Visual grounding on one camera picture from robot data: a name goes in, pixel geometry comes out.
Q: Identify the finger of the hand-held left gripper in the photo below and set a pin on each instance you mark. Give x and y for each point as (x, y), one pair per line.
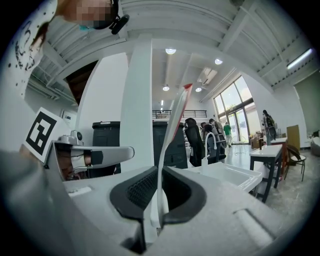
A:
(112, 153)

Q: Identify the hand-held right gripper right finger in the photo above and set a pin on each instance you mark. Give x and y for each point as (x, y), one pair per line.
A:
(185, 192)

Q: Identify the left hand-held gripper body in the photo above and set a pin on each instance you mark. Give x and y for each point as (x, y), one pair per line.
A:
(41, 130)

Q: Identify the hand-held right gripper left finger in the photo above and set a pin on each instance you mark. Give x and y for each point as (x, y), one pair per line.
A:
(140, 190)

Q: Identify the white sink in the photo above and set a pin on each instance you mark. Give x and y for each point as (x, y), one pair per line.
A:
(230, 175)

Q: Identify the white squeegee with red blade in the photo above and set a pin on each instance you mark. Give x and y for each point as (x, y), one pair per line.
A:
(172, 130)

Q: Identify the black cabinet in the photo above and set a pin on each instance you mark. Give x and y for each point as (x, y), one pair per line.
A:
(175, 147)
(106, 140)

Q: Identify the black office chair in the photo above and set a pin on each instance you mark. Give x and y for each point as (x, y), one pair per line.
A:
(215, 147)
(195, 142)

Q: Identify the white faucet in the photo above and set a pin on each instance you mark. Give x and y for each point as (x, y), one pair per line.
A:
(210, 145)

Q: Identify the black balcony railing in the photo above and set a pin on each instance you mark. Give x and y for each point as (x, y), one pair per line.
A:
(190, 114)

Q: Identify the round ceiling lamp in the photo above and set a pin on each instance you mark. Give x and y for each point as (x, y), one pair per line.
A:
(170, 51)
(166, 88)
(198, 89)
(218, 61)

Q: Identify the white top table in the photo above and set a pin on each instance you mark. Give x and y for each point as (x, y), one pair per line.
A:
(266, 151)

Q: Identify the large glass window front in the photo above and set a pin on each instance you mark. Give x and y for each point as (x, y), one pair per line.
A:
(235, 105)

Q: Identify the teal face mask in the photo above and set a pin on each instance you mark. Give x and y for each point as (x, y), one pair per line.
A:
(86, 27)

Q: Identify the wooden chair with black legs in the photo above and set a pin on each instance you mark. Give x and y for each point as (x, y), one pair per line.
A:
(296, 156)

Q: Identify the brown cardboard board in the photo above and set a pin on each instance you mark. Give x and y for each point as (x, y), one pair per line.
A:
(293, 136)

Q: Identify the green roller blind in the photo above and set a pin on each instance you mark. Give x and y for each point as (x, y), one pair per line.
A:
(308, 105)

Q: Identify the long tube light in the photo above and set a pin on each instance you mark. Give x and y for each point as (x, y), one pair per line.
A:
(300, 58)

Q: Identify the black head-mounted camera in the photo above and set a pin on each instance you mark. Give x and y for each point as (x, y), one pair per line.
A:
(120, 22)

